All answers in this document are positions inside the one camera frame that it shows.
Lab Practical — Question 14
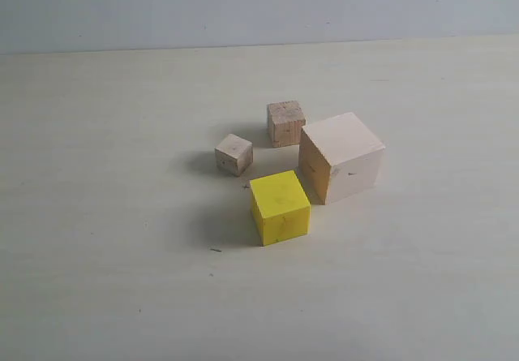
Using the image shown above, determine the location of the yellow cube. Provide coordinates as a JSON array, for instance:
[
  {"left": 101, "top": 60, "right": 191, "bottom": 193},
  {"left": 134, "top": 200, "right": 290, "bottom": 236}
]
[{"left": 249, "top": 170, "right": 311, "bottom": 246}]

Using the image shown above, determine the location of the medium brown wooden cube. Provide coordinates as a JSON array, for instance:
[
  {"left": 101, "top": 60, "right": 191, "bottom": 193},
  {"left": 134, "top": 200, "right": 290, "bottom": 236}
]
[{"left": 267, "top": 101, "right": 306, "bottom": 148}]

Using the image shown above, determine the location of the large pale wooden cube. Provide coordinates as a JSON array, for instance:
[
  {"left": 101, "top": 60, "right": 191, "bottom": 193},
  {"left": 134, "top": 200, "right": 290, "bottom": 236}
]
[{"left": 298, "top": 112, "right": 385, "bottom": 204}]

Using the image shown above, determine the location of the small wooden cube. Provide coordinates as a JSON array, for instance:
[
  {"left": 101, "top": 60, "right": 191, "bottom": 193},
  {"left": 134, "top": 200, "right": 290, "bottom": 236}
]
[{"left": 214, "top": 134, "right": 253, "bottom": 177}]

